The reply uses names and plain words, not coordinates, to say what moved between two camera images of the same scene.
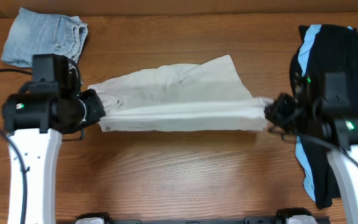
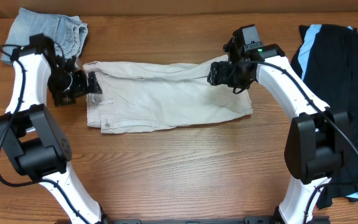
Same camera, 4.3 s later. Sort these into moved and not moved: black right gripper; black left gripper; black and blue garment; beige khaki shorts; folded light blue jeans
Moved: black right gripper; beige khaki shorts; black left gripper
Not moved: black and blue garment; folded light blue jeans
